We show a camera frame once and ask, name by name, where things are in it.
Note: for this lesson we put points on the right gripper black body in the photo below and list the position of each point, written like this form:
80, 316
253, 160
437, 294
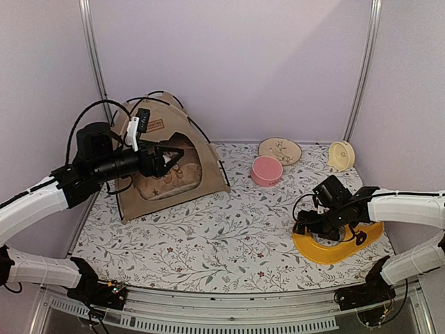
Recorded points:
327, 227

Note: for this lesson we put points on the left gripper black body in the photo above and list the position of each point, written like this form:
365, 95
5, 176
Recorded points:
147, 168

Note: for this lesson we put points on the white pompom toy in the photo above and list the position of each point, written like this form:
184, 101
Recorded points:
169, 158

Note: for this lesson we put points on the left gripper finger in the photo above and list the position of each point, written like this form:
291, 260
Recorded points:
167, 167
170, 151

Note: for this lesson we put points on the pink round pet bowl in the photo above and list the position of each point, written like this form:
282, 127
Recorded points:
266, 171

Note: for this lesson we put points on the yellow double bowl holder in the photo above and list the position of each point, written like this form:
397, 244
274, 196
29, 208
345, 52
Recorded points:
358, 239

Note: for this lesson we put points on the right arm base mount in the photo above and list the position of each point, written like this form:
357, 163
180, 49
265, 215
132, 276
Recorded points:
373, 290

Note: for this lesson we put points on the black flexible tent pole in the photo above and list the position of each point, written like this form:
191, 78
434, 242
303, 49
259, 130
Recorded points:
172, 99

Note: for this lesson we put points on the beige bird-print plate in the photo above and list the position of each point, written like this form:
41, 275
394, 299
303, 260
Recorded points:
285, 151

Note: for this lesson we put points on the aluminium frame post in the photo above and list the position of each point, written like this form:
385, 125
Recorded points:
91, 45
370, 41

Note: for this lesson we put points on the right aluminium frame post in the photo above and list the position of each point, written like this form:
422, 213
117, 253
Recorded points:
370, 41

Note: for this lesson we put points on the beige fabric pet tent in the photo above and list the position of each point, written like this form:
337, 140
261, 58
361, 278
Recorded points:
165, 120

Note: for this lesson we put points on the floral table mat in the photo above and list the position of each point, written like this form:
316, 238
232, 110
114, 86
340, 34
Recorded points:
232, 242

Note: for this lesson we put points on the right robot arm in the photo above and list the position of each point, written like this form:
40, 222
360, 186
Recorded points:
371, 204

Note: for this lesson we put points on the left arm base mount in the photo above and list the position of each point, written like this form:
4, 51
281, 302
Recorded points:
91, 291

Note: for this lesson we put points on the metal base rail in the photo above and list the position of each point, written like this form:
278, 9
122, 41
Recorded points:
170, 311

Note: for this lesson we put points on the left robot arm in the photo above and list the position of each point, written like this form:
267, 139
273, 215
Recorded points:
102, 156

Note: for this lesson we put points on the left aluminium frame post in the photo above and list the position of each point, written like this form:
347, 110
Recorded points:
91, 45

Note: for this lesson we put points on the pale yellow pet bowl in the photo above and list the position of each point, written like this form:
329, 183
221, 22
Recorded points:
341, 156

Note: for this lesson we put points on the white and brown pillow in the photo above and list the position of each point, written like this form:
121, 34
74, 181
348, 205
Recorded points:
185, 175

